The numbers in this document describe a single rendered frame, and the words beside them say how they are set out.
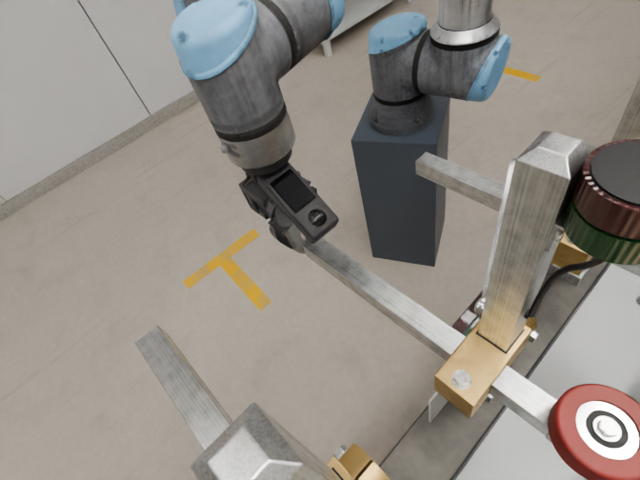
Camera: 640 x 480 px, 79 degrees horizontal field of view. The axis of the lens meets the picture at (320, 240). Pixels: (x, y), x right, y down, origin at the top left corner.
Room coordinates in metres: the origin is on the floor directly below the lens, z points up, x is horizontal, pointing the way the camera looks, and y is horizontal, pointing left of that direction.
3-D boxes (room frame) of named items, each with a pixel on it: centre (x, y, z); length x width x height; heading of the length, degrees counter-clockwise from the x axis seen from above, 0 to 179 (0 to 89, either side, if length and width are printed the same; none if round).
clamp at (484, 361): (0.15, -0.14, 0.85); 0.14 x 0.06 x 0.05; 119
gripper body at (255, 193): (0.44, 0.03, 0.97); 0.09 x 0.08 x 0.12; 29
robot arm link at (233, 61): (0.43, 0.03, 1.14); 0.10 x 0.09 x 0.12; 129
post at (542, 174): (0.16, -0.16, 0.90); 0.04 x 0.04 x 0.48; 29
